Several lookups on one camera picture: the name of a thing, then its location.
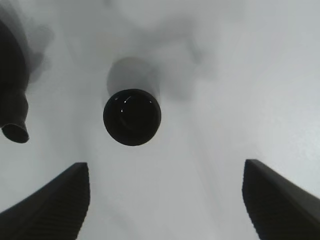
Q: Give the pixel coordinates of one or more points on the black teacup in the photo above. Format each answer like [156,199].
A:
[132,116]

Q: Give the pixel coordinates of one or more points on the black cast iron teapot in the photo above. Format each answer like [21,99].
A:
[14,77]

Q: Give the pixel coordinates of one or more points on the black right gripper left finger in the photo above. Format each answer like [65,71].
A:
[54,212]

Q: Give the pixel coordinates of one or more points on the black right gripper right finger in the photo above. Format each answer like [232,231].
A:
[277,208]

